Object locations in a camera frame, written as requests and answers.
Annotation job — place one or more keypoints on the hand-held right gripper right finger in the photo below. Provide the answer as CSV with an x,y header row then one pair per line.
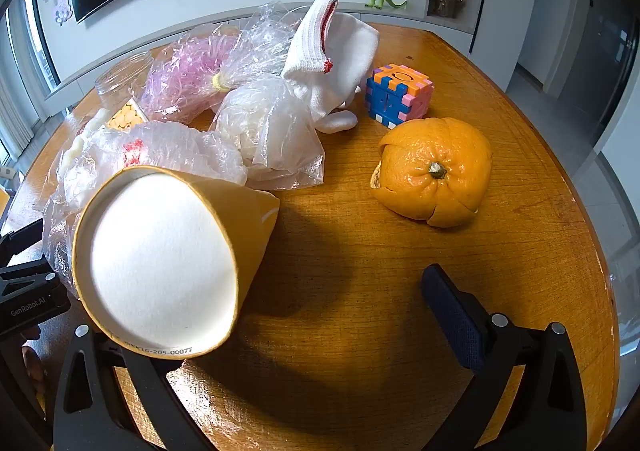
x,y
452,316

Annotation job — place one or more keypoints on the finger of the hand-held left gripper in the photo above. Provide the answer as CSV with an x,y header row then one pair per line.
x,y
22,251

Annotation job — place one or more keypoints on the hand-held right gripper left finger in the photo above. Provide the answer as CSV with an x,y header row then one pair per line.
x,y
150,391

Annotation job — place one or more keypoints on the yellow paper cup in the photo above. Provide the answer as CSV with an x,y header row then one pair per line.
x,y
160,256

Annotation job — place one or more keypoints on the colourful puzzle cube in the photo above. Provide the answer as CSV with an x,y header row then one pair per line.
x,y
395,96

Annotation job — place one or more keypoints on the white foam strip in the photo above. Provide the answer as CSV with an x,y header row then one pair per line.
x,y
75,146

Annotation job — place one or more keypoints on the orange peel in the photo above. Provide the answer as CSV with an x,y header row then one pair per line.
x,y
450,146

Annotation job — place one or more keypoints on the orange patterned packet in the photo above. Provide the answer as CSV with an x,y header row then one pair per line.
x,y
127,117

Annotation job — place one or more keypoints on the clear bag with red print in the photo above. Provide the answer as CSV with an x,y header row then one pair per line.
x,y
165,146

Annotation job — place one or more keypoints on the white low cabinet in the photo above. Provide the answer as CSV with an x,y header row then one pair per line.
x,y
80,78

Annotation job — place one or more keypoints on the clear glass jar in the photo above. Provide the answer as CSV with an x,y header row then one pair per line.
x,y
120,76

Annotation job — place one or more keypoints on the clear bag with pink shreds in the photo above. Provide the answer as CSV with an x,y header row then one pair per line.
x,y
185,71

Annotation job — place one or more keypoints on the clear bag with white filling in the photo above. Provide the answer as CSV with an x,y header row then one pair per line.
x,y
280,141

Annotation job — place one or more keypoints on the white work glove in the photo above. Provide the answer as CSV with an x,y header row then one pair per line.
x,y
345,51

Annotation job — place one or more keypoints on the flower wall ornament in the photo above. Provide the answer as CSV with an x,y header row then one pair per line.
x,y
63,8

